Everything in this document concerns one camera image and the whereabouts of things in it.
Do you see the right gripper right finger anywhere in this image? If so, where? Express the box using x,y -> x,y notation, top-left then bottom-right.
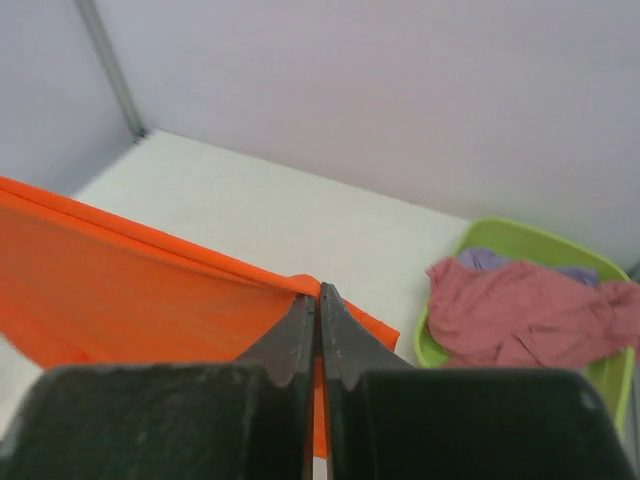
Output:
319,284 -> 635,479

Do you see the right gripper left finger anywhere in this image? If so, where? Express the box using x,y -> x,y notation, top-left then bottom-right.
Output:
1,295 -> 316,479

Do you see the orange t shirt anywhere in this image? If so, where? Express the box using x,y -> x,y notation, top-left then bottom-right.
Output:
1,178 -> 398,454

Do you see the pink t shirt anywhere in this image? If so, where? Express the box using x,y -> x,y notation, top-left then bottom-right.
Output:
426,258 -> 639,369

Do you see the lavender t shirt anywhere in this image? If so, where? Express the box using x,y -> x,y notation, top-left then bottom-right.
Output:
456,247 -> 600,286

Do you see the green plastic basin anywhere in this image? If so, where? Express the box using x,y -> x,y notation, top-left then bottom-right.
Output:
413,215 -> 636,436

